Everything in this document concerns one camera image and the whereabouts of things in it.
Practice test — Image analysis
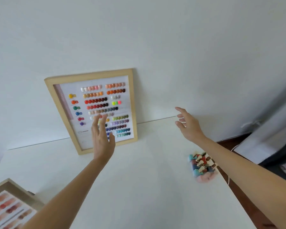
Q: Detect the white cable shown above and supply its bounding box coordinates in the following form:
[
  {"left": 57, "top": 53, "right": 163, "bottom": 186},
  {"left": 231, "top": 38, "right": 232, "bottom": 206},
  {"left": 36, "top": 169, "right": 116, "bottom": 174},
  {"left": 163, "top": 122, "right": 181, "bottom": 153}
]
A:
[{"left": 216, "top": 143, "right": 240, "bottom": 187}]

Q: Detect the wooden framed nail colour chart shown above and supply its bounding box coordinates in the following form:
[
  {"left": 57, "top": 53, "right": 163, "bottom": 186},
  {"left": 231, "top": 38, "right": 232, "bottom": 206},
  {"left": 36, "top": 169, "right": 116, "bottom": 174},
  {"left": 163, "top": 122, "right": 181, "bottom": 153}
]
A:
[{"left": 44, "top": 68, "right": 138, "bottom": 155}]

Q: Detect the person's right forearm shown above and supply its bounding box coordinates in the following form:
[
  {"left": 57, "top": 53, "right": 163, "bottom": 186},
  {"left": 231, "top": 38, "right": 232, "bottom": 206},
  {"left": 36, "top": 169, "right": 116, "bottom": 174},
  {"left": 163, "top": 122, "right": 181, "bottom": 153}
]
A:
[{"left": 193, "top": 136, "right": 286, "bottom": 229}]

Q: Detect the person's right hand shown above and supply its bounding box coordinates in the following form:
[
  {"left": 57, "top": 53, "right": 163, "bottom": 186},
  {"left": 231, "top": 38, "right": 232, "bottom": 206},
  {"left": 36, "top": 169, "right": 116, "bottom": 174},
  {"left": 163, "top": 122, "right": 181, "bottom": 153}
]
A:
[{"left": 175, "top": 107, "right": 207, "bottom": 143}]

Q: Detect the person's left forearm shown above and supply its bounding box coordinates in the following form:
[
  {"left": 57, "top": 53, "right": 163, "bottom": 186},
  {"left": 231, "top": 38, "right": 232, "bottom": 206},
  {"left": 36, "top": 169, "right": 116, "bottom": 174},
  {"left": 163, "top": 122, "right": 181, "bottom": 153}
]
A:
[{"left": 21, "top": 158, "right": 109, "bottom": 229}]

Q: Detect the cluster of nail polish bottles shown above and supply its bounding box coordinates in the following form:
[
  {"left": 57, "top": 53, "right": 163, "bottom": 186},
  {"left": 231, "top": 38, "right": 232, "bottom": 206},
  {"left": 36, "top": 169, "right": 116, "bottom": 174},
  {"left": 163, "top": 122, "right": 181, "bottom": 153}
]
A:
[{"left": 187, "top": 152, "right": 218, "bottom": 184}]

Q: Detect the wooden framed pink swatch chart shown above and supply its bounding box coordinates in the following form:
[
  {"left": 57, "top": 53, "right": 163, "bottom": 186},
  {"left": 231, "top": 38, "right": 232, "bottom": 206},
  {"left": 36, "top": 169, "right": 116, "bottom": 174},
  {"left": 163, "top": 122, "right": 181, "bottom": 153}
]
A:
[{"left": 0, "top": 178, "right": 45, "bottom": 229}]

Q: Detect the person's left hand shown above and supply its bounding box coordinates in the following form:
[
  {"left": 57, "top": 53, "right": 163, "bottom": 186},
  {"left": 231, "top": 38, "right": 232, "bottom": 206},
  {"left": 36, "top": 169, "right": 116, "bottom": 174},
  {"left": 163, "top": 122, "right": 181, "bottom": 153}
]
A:
[{"left": 91, "top": 114, "right": 116, "bottom": 164}]

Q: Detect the dark bedding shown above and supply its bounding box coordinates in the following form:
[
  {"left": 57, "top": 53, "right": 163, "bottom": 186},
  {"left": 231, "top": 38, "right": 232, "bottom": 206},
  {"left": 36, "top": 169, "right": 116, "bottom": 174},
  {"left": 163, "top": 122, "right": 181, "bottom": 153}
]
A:
[{"left": 259, "top": 138, "right": 286, "bottom": 185}]

